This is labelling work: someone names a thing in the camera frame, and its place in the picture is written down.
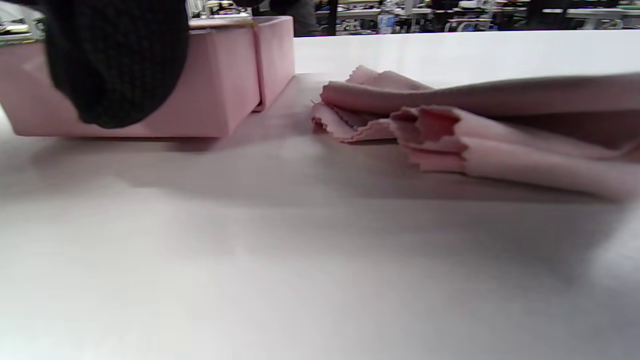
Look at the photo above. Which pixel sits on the clear water bottle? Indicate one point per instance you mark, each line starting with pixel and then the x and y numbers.
pixel 386 20

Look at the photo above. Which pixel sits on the pink floral jewelry box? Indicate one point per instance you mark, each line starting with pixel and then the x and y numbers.
pixel 220 75

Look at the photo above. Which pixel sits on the person's right hand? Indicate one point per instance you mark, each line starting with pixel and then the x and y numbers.
pixel 115 60

